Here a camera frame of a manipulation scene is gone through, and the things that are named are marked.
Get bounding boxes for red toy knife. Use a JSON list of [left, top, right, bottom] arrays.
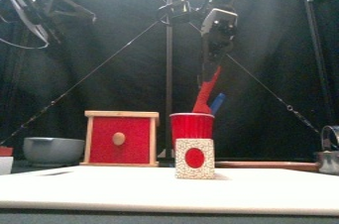
[[191, 65, 223, 115]]

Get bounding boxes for white sushi roll red centre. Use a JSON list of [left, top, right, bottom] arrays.
[[174, 138, 218, 180]]

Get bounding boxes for blue toy utensil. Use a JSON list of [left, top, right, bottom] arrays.
[[210, 92, 228, 116]]

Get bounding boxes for red plastic cup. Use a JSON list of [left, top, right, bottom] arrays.
[[168, 112, 216, 157]]

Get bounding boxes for wooden box with red drawer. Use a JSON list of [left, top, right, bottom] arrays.
[[80, 110, 162, 168]]

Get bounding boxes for white cutting board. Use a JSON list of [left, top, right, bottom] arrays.
[[0, 165, 339, 217]]

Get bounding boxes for grey bowl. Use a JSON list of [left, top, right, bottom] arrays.
[[22, 136, 86, 168]]

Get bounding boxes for red and white container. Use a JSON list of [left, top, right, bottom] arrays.
[[0, 146, 15, 176]]

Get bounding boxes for vertical metal frame pole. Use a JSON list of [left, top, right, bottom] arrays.
[[156, 0, 175, 161]]

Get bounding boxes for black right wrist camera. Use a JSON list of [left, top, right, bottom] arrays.
[[156, 0, 196, 26]]

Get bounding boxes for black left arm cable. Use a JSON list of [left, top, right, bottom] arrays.
[[0, 13, 51, 51]]

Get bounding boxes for diagonal frame brace wire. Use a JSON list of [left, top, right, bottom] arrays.
[[130, 0, 321, 136], [0, 19, 162, 146]]

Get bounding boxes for slanted metal frame pole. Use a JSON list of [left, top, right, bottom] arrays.
[[299, 0, 337, 127]]

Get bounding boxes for metal pot with wooden handle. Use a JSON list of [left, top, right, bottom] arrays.
[[215, 124, 339, 176]]

